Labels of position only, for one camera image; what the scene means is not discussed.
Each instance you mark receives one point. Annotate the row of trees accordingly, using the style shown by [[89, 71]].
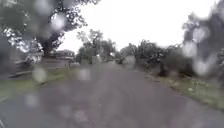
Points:
[[156, 56]]

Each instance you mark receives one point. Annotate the tall tree with dark foliage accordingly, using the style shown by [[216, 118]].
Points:
[[208, 40]]

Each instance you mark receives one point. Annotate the low building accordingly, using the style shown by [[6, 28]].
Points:
[[63, 54]]

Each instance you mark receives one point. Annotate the cluster of trees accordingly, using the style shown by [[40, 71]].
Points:
[[93, 48]]

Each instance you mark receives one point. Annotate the grass verge with leaves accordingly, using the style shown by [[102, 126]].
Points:
[[200, 90]]

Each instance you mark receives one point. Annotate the large dark tree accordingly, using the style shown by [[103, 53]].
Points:
[[46, 36]]

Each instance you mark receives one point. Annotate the grass verge with kerb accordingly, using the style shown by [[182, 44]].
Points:
[[16, 86]]

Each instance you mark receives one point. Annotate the grey asphalt road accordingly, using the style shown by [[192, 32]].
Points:
[[113, 100]]

